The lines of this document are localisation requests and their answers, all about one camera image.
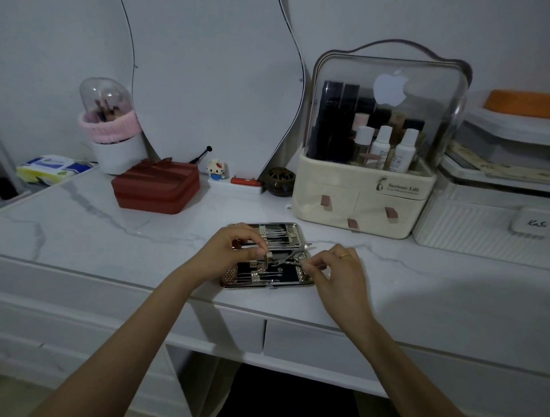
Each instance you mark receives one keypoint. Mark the person's right hand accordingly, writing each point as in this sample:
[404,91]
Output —
[343,288]

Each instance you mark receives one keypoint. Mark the person's left hand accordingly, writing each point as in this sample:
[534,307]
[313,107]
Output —
[223,257]

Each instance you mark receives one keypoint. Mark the manicure set case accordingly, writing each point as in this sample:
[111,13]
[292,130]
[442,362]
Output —
[266,283]

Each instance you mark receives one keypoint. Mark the silver cuticle nipper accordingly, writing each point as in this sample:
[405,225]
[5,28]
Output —
[292,255]

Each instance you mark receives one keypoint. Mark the person's left forearm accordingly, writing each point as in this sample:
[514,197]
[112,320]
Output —
[116,356]

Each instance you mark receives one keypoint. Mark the red jewelry box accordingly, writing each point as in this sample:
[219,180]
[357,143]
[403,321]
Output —
[154,189]

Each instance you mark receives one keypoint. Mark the white ribbed storage box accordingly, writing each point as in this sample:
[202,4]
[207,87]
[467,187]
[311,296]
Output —
[464,227]

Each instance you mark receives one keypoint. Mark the white mirror base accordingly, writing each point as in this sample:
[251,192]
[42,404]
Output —
[234,189]

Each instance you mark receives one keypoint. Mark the cream cosmetic organizer clear lid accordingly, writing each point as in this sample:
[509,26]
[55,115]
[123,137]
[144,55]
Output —
[339,206]

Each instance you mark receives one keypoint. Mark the white cat figurine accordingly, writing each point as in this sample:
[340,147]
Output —
[216,169]

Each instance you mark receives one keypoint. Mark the dark round incense burner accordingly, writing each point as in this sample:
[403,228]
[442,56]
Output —
[279,182]

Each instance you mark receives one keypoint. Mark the black ball-tipped stick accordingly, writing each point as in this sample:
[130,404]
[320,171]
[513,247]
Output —
[201,154]

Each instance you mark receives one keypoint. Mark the white brush holder clear dome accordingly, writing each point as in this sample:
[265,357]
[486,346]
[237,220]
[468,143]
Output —
[120,157]

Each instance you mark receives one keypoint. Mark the slim white lotion bottle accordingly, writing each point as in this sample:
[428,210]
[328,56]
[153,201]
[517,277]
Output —
[381,148]

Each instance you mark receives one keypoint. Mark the wide white lotion bottle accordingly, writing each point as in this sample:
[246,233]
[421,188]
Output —
[404,154]

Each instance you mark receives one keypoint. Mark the clear bottle white cap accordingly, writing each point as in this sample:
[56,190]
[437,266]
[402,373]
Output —
[363,141]

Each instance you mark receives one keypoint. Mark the pink capped bottle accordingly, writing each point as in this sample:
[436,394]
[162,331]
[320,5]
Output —
[360,121]

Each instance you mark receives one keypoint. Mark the pink knitted headband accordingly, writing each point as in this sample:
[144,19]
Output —
[111,129]

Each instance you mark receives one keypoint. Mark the heart-shaped white mirror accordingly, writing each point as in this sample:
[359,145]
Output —
[215,86]

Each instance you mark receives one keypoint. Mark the bunch of makeup brushes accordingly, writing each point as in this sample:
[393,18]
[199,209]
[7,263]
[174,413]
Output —
[107,111]

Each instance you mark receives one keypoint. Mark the blue yellow tissue packet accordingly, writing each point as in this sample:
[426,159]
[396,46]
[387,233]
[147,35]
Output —
[49,169]

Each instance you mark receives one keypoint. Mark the small white case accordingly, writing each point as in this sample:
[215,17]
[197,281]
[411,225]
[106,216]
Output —
[533,222]

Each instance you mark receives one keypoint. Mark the white stacked tray organizer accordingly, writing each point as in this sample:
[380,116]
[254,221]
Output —
[498,133]

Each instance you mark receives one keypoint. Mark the grey framed panel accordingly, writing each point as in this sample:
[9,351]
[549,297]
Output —
[6,167]

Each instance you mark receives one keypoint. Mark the orange cloth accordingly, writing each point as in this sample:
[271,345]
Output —
[517,103]

